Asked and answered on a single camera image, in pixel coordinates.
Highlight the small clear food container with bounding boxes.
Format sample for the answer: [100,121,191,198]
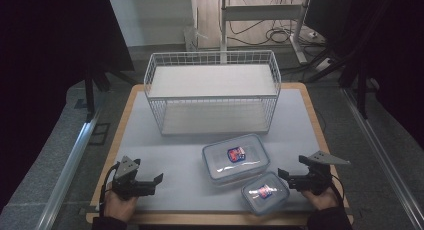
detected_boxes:
[241,171,291,216]

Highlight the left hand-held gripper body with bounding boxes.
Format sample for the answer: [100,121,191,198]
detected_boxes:
[111,155,158,201]

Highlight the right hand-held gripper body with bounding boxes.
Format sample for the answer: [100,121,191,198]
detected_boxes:
[287,150,352,196]

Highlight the black floor plate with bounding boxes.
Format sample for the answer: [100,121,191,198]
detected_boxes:
[87,122,111,146]

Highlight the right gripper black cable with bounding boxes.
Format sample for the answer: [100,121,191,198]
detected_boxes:
[329,174,346,208]

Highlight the white power strip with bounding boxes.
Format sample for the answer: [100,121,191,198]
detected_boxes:
[314,57,333,73]

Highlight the aluminium rail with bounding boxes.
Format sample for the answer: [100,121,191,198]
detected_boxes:
[342,87,424,230]
[34,116,99,230]

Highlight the large clear food container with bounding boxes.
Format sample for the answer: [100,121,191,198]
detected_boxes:
[201,133,271,186]

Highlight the bundle of black floor cables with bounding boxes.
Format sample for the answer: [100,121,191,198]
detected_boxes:
[228,19,327,48]

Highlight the white wire shelf rack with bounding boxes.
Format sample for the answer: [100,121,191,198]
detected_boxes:
[143,49,282,137]

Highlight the white metal stand frame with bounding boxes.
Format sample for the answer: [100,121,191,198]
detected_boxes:
[218,0,310,65]

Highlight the black curtain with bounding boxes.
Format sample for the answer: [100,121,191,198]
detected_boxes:
[304,0,424,149]
[0,0,135,212]

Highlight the grey table mat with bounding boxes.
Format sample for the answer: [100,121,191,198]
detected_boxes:
[95,88,341,214]

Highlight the person's right hand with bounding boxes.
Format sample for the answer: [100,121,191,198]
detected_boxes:
[300,185,340,212]

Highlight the person's left hand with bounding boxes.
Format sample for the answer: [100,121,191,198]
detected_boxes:
[103,189,140,223]

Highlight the black metal stand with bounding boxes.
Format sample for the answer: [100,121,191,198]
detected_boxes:
[83,67,112,123]

